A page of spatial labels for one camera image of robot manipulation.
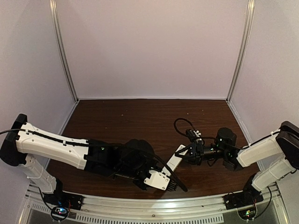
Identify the white remote control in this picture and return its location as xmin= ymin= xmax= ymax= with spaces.
xmin=161 ymin=144 xmax=187 ymax=176

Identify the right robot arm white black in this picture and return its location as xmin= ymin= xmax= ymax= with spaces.
xmin=175 ymin=121 xmax=299 ymax=196

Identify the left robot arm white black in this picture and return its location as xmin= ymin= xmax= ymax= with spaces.
xmin=0 ymin=113 xmax=159 ymax=194

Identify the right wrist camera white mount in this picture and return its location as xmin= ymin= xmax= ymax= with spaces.
xmin=185 ymin=129 xmax=204 ymax=144

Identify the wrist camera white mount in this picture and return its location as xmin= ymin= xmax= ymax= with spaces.
xmin=144 ymin=170 xmax=178 ymax=191
xmin=185 ymin=129 xmax=204 ymax=144

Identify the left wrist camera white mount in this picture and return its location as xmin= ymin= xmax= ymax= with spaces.
xmin=144 ymin=170 xmax=178 ymax=191

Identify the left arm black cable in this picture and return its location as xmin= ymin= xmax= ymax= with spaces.
xmin=0 ymin=128 xmax=189 ymax=192

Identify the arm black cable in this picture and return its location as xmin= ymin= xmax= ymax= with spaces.
xmin=0 ymin=128 xmax=189 ymax=192
xmin=174 ymin=118 xmax=281 ymax=150

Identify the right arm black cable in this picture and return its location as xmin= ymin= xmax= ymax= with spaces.
xmin=174 ymin=118 xmax=281 ymax=150

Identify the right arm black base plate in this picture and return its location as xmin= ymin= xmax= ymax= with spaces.
xmin=222 ymin=191 xmax=263 ymax=210

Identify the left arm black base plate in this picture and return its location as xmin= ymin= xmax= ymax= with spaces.
xmin=43 ymin=192 xmax=83 ymax=210

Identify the front aluminium rail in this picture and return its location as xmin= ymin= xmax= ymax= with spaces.
xmin=16 ymin=184 xmax=291 ymax=224

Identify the right aluminium frame post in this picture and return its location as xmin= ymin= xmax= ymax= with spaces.
xmin=226 ymin=0 xmax=255 ymax=104

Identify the aluminium frame post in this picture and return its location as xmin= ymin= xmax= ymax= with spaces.
xmin=226 ymin=0 xmax=255 ymax=104
xmin=50 ymin=0 xmax=79 ymax=103

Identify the left aluminium frame post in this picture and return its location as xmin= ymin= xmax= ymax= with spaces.
xmin=50 ymin=0 xmax=79 ymax=103

